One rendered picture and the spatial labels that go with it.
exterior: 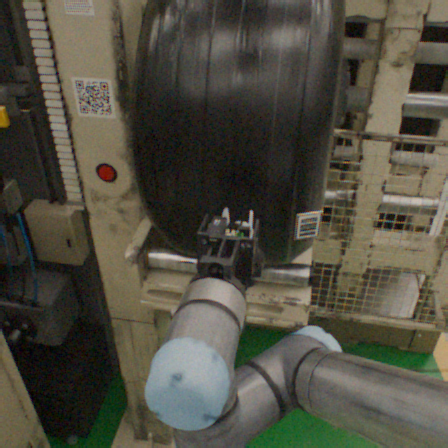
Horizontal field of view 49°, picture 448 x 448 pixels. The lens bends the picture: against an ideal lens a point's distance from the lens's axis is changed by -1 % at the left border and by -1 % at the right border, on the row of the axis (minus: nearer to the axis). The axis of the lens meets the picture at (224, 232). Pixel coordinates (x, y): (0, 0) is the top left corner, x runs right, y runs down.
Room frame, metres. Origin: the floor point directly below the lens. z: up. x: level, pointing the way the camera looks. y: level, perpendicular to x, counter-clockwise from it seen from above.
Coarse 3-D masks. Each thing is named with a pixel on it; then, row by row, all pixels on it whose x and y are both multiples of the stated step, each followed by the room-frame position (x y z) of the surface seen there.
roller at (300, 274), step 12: (156, 252) 0.77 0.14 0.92; (168, 252) 0.77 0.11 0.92; (180, 252) 0.77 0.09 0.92; (156, 264) 0.76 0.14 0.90; (168, 264) 0.76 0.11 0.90; (180, 264) 0.75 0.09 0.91; (192, 264) 0.75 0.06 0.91; (264, 264) 0.74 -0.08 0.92; (288, 264) 0.73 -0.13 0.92; (300, 264) 0.74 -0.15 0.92; (264, 276) 0.72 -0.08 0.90; (276, 276) 0.72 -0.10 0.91; (288, 276) 0.71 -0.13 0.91; (300, 276) 0.71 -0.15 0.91; (312, 276) 0.71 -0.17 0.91
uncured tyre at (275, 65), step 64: (192, 0) 0.73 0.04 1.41; (256, 0) 0.72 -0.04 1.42; (320, 0) 0.72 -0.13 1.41; (192, 64) 0.67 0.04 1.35; (256, 64) 0.65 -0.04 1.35; (320, 64) 0.66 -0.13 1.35; (192, 128) 0.63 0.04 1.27; (256, 128) 0.61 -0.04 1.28; (320, 128) 0.63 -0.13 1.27; (192, 192) 0.61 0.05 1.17; (256, 192) 0.60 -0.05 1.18; (320, 192) 0.62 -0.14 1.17
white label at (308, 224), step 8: (296, 216) 0.60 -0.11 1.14; (304, 216) 0.60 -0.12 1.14; (312, 216) 0.60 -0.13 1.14; (320, 216) 0.60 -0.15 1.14; (296, 224) 0.60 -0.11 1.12; (304, 224) 0.60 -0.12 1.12; (312, 224) 0.60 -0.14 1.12; (320, 224) 0.61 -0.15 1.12; (296, 232) 0.60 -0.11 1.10; (304, 232) 0.61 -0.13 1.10; (312, 232) 0.61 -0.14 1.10
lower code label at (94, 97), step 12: (72, 84) 0.86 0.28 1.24; (84, 84) 0.86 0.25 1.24; (96, 84) 0.86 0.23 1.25; (108, 84) 0.85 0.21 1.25; (84, 96) 0.86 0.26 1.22; (96, 96) 0.86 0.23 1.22; (108, 96) 0.85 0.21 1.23; (84, 108) 0.86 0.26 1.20; (96, 108) 0.86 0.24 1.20; (108, 108) 0.85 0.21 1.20
